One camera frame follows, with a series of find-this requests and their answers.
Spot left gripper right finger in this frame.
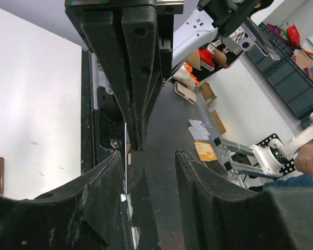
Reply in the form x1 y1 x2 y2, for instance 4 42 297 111
175 149 313 249

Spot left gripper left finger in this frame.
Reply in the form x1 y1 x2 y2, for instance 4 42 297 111
0 152 123 249

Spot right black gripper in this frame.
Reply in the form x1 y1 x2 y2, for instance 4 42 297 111
65 1 184 151

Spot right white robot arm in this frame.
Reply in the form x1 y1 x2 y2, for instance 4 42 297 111
65 1 257 151

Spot orange card on bench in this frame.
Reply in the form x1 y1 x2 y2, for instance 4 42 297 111
195 141 217 161

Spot white cards on bench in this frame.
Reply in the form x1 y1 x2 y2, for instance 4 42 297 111
188 120 210 141

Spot operator hand in background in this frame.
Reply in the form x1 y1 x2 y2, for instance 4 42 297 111
295 142 313 177

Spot white teleoperation leader device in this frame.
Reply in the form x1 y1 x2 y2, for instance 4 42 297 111
250 112 313 176

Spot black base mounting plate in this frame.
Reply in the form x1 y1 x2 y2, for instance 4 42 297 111
80 49 217 250

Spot dark storage crates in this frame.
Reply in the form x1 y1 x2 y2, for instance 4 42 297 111
247 23 313 119

